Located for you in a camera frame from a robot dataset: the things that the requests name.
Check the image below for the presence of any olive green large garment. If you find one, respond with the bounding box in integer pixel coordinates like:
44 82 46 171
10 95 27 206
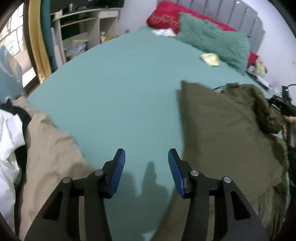
151 80 290 241

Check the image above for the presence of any white garment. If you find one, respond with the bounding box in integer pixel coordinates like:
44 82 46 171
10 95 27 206
1 110 25 231

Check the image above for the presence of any yellow and teal curtain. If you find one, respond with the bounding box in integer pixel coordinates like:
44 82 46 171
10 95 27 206
28 0 58 82

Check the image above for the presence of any green pillow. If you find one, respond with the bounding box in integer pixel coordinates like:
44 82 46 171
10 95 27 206
176 13 250 75

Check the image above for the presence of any red pillow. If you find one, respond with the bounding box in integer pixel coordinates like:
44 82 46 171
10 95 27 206
146 0 259 68

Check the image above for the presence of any beige folded garment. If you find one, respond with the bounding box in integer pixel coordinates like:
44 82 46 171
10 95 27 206
13 96 95 240

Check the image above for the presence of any yellow packet on bed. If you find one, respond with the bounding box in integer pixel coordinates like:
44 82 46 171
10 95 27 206
200 53 220 67

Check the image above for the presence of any bedside clutter pile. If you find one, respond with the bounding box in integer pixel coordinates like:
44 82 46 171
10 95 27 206
247 57 271 90

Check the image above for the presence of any white paper on bed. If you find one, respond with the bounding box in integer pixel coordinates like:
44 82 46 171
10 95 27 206
152 28 177 38

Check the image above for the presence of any grey padded headboard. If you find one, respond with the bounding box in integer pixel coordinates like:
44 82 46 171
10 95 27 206
171 0 265 54

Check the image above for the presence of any right hand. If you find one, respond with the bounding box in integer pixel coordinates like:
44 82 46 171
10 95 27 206
282 116 296 140

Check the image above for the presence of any blue grey clothing pile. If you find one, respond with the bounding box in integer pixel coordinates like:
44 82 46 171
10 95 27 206
0 46 25 103

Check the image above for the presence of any white shelving desk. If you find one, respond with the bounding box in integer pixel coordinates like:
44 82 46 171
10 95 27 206
52 8 121 64

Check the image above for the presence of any teal bed sheet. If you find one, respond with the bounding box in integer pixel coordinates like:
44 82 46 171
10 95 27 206
26 26 273 241

